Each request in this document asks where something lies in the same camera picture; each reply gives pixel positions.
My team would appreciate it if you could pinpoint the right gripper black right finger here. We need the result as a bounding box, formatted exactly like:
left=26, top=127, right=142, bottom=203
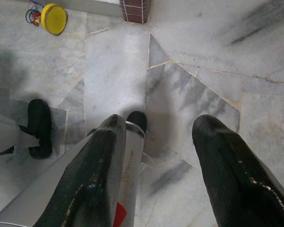
left=191, top=114, right=284, bottom=227

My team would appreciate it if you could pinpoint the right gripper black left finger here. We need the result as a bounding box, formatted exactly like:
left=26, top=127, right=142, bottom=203
left=34, top=114, right=127, bottom=227

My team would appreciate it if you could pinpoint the red leg sticker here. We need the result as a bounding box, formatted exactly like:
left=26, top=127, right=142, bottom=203
left=115, top=201, right=128, bottom=223

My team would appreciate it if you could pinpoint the robot black right foot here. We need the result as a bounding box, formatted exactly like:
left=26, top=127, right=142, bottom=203
left=127, top=110, right=148, bottom=139

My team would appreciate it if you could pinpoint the yellow round toy drum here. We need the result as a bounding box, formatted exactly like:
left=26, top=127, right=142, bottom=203
left=41, top=3, right=68, bottom=36

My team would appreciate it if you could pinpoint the red brick pillar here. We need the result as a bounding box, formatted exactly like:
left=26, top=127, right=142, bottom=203
left=119, top=0, right=152, bottom=24

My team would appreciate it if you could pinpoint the colourful wire bead toy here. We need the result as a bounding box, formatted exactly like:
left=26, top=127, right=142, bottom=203
left=26, top=4, right=43, bottom=27

